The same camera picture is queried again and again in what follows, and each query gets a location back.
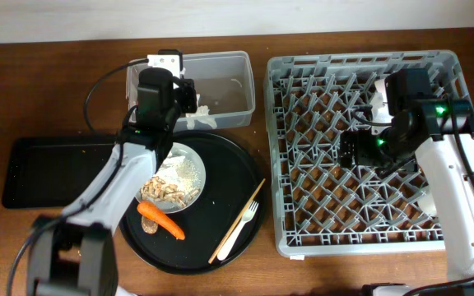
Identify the pile of rice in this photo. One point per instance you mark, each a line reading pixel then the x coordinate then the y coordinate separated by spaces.
pixel 180 170

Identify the brown round cookie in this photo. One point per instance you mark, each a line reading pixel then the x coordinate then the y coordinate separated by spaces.
pixel 149 226

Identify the orange carrot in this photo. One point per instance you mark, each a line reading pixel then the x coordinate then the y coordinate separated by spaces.
pixel 152 212

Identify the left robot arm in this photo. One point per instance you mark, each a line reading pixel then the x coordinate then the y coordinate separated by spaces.
pixel 73 253

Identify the pile of peanut shells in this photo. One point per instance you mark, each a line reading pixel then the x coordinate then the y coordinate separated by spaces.
pixel 160 190

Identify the white cup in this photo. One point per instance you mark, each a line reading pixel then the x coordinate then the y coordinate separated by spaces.
pixel 426 202

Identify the grey dishwasher rack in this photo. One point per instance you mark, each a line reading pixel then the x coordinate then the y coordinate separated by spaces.
pixel 321 208

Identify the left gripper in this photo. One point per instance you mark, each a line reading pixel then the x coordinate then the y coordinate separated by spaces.
pixel 190 91

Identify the white plastic fork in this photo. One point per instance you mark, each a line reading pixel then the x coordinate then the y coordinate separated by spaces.
pixel 230 242

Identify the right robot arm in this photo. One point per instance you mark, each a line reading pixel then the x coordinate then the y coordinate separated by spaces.
pixel 446 158

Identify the grey plate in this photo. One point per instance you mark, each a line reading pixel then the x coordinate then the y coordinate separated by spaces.
pixel 190 153

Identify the white napkin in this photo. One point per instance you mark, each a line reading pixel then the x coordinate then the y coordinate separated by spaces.
pixel 200 116

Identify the round black tray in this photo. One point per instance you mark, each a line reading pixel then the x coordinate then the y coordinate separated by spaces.
pixel 232 177

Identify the black rectangular tray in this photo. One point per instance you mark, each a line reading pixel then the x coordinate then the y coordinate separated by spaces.
pixel 53 171

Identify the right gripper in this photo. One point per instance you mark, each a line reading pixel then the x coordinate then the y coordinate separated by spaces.
pixel 360 138

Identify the clear plastic bin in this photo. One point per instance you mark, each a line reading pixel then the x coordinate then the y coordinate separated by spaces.
pixel 224 81

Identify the wooden chopstick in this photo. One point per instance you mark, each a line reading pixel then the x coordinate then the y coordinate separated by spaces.
pixel 251 199

